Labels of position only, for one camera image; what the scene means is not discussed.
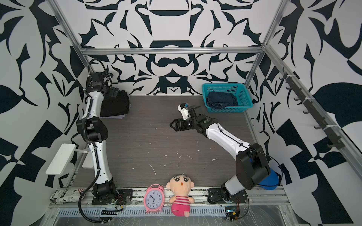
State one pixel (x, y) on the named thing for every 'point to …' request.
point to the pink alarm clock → (154, 198)
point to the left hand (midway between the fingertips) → (106, 85)
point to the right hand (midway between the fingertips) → (174, 121)
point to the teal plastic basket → (239, 90)
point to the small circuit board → (231, 213)
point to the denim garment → (219, 100)
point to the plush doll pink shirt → (180, 185)
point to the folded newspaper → (67, 195)
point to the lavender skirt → (119, 117)
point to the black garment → (113, 106)
